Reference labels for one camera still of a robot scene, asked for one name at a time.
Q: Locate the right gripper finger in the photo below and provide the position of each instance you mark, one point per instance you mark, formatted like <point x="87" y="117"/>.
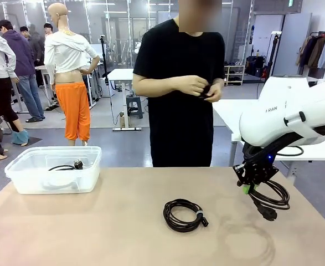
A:
<point x="255" y="185"/>
<point x="245" y="189"/>

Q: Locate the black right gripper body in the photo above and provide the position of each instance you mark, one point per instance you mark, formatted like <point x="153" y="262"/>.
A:
<point x="256" y="171"/>

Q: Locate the person's right forearm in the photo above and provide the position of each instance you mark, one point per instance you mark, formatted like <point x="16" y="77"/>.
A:
<point x="154" y="87"/>

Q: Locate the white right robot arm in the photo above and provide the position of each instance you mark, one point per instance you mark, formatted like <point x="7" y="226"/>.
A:
<point x="275" y="116"/>

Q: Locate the person's left forearm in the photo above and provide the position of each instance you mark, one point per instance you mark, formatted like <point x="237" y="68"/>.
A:
<point x="221" y="83"/>

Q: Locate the person's left hand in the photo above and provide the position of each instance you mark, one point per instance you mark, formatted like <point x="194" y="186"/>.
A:
<point x="216" y="92"/>

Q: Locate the person's right hand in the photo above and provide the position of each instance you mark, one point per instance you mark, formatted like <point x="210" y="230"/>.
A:
<point x="191" y="86"/>

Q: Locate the white table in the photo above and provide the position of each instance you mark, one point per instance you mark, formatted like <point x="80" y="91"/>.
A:
<point x="226" y="116"/>

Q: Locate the person in black t-shirt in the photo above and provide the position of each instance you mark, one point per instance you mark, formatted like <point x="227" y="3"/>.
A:
<point x="178" y="124"/>

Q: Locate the white shoe rack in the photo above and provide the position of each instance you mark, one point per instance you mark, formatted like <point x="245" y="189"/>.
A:
<point x="235" y="73"/>

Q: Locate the black bags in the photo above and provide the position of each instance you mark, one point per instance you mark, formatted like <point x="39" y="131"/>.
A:
<point x="252" y="66"/>

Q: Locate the grey partition panel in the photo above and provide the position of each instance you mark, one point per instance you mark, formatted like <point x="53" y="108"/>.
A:
<point x="292" y="50"/>

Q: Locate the clothes rack with coats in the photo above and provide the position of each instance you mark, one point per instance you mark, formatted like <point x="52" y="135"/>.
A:
<point x="314" y="52"/>

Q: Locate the grey step stool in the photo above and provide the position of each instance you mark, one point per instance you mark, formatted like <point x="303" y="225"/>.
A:
<point x="134" y="106"/>

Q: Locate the beige cylindrical floor object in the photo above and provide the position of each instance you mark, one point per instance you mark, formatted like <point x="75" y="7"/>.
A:
<point x="121" y="119"/>

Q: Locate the black tripod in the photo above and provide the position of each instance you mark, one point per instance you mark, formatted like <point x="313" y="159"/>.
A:
<point x="104" y="61"/>

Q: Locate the orange trousers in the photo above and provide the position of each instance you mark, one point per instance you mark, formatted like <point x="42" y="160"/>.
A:
<point x="73" y="110"/>

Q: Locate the translucent white plastic bin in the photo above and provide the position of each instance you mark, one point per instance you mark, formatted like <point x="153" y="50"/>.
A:
<point x="26" y="183"/>

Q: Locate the white long-sleeve shirt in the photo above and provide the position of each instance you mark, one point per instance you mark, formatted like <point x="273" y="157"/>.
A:
<point x="65" y="52"/>

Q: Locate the teal shoe cover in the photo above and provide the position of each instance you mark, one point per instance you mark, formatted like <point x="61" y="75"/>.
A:
<point x="20" y="137"/>

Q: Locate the person in dark jacket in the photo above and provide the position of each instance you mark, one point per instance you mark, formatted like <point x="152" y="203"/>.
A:
<point x="35" y="47"/>

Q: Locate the tan mannequin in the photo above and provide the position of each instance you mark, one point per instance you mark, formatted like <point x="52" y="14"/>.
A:
<point x="57" y="12"/>

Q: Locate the black leggings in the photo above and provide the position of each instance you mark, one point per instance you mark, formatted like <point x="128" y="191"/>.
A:
<point x="3" y="97"/>

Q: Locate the person in purple hoodie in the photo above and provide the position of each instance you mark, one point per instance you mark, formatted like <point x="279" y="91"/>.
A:
<point x="21" y="55"/>

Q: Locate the black camera pole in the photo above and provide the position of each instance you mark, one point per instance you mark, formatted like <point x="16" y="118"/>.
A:
<point x="271" y="55"/>

